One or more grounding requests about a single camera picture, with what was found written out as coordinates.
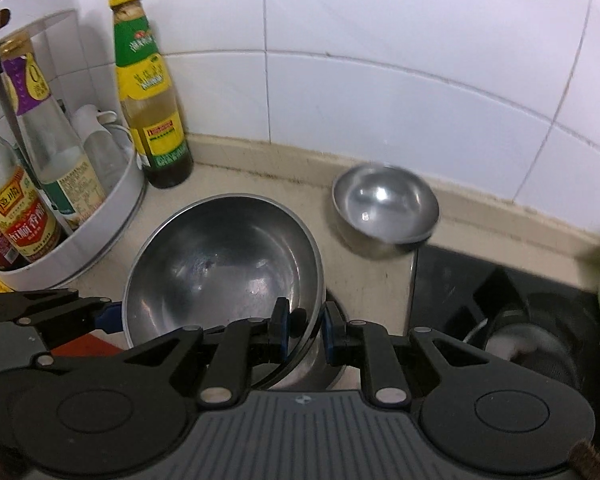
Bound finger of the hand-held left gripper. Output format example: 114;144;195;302
0;287;81;328
30;297;124;367

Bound red cloth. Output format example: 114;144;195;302
50;332;123;358

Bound stainless steel bowl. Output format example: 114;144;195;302
122;192;343;391
331;162;440;259

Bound purple label clear bottle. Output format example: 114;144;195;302
0;30;106;226

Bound green yellow label sauce bottle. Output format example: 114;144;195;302
108;0;194;190

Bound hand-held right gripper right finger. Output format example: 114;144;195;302
324;302;487;407

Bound yellow cap vinegar bottle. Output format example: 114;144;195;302
0;117;63;263

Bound person's right forearm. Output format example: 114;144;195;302
569;439;600;480

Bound white two-tier condiment rack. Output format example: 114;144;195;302
0;0;147;286

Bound small clear bottle white cap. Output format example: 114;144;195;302
72;104;131;201

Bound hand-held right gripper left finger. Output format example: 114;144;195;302
122;297;291;406

